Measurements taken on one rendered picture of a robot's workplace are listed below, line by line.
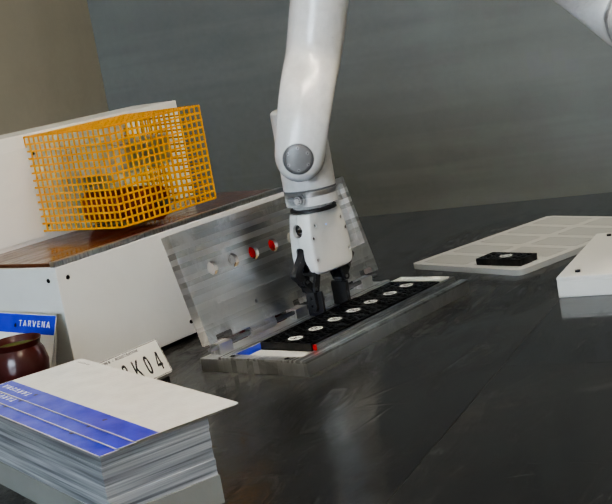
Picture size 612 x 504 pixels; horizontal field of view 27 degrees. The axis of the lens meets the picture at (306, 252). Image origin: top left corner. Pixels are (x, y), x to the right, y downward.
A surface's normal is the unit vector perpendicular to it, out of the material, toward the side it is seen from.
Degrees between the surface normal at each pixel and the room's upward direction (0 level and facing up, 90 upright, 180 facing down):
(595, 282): 90
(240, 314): 75
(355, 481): 0
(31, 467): 90
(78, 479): 90
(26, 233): 90
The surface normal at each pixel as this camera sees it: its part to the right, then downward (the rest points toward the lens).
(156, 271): 0.77, -0.02
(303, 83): -0.01, -0.50
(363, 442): -0.17, -0.97
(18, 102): 0.90, -0.07
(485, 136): -0.40, 0.23
